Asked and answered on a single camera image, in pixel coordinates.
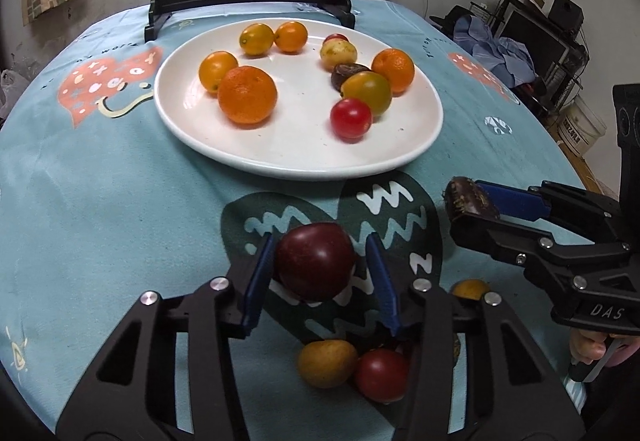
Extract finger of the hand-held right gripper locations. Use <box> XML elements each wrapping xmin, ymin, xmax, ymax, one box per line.
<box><xmin>472</xmin><ymin>180</ymin><xmax>626</xmax><ymax>247</ymax></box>
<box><xmin>449</xmin><ymin>208</ymin><xmax>636</xmax><ymax>307</ymax></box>

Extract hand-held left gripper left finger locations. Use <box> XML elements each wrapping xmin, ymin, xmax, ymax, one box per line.
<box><xmin>55</xmin><ymin>232</ymin><xmax>278</xmax><ymax>441</ymax></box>

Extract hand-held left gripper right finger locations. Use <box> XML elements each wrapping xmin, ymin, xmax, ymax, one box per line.
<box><xmin>365</xmin><ymin>232</ymin><xmax>586</xmax><ymax>441</ymax></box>

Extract dark brown water chestnut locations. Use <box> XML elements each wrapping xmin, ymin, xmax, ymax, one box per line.
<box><xmin>442</xmin><ymin>176</ymin><xmax>502</xmax><ymax>222</ymax></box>
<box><xmin>330</xmin><ymin>63</ymin><xmax>372</xmax><ymax>94</ymax></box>

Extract dark red plum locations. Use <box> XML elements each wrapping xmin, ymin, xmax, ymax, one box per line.
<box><xmin>274</xmin><ymin>222</ymin><xmax>357</xmax><ymax>302</ymax></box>

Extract white oval plate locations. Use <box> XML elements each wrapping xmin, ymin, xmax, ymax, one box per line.
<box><xmin>153</xmin><ymin>17</ymin><xmax>445</xmax><ymax>181</ymax></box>

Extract small orange tangerine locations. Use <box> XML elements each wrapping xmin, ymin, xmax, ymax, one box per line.
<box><xmin>371</xmin><ymin>48</ymin><xmax>416</xmax><ymax>94</ymax></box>

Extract green yellow tomato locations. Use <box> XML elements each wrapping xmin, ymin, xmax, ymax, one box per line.
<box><xmin>341</xmin><ymin>70</ymin><xmax>393</xmax><ymax>117</ymax></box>

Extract large orange tangerine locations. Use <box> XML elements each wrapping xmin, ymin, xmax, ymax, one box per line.
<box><xmin>217</xmin><ymin>66</ymin><xmax>278</xmax><ymax>125</ymax></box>

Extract small orange tomato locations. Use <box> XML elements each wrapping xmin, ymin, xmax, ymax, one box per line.
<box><xmin>274</xmin><ymin>21</ymin><xmax>309</xmax><ymax>53</ymax></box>
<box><xmin>198</xmin><ymin>50</ymin><xmax>239</xmax><ymax>94</ymax></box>
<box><xmin>239</xmin><ymin>22</ymin><xmax>276</xmax><ymax>57</ymax></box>

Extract small yellow tomato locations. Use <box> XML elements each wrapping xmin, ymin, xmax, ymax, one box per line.
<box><xmin>451</xmin><ymin>278</ymin><xmax>492</xmax><ymax>302</ymax></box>
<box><xmin>320</xmin><ymin>40</ymin><xmax>358</xmax><ymax>70</ymax></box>
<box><xmin>297</xmin><ymin>339</ymin><xmax>360</xmax><ymax>389</ymax></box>

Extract person's right hand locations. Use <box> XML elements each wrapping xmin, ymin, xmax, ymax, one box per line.
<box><xmin>569</xmin><ymin>328</ymin><xmax>640</xmax><ymax>367</ymax></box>

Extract white plastic bucket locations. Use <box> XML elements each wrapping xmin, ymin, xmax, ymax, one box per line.
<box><xmin>557</xmin><ymin>94</ymin><xmax>608</xmax><ymax>157</ymax></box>

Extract teal printed tablecloth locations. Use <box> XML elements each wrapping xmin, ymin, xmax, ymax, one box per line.
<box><xmin>0</xmin><ymin>0</ymin><xmax>601</xmax><ymax>441</ymax></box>

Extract blue clothes pile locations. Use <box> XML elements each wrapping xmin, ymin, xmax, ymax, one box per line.
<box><xmin>452</xmin><ymin>14</ymin><xmax>538</xmax><ymax>89</ymax></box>

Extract black computer monitor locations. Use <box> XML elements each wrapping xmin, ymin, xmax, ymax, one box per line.
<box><xmin>500</xmin><ymin>4</ymin><xmax>571</xmax><ymax>72</ymax></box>

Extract black speaker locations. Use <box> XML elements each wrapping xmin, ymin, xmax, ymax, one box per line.
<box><xmin>548</xmin><ymin>0</ymin><xmax>585</xmax><ymax>34</ymax></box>

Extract white plastic bag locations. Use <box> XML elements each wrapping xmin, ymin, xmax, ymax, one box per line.
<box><xmin>0</xmin><ymin>68</ymin><xmax>23</xmax><ymax>122</ymax></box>

